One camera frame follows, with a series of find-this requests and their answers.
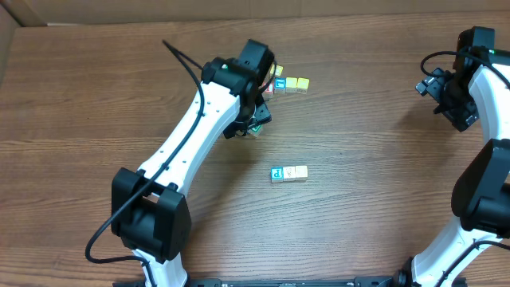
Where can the yellow letter K block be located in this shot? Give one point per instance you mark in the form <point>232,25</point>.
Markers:
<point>301,173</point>

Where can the yellow block row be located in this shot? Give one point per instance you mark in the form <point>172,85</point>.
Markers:
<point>291,84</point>
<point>302,85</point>

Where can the yellow block right row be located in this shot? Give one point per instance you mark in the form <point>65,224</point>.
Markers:
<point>302,85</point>

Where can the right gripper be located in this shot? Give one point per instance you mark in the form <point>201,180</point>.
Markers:
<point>432,82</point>

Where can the yellow block far top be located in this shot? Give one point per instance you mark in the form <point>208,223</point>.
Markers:
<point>276,70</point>

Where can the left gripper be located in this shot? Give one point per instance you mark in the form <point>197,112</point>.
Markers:
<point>260,115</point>

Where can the white ice cream block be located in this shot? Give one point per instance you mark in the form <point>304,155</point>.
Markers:
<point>289,173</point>

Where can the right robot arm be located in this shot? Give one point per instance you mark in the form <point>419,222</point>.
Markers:
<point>476,89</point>

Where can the blue picture block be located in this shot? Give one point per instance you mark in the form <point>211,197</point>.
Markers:
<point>280,85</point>

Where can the green letter Z block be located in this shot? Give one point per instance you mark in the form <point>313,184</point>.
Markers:
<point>256,131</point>

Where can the blue letter P block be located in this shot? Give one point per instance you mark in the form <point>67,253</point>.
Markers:
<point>276,174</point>

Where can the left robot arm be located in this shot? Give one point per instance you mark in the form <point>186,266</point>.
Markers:
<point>149,209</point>

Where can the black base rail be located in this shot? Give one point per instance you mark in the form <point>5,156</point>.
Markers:
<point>287,282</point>

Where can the yellow block middle row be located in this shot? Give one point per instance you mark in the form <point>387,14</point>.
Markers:
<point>291,84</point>

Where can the red letter I block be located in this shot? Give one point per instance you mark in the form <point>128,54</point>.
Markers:
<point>269,92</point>

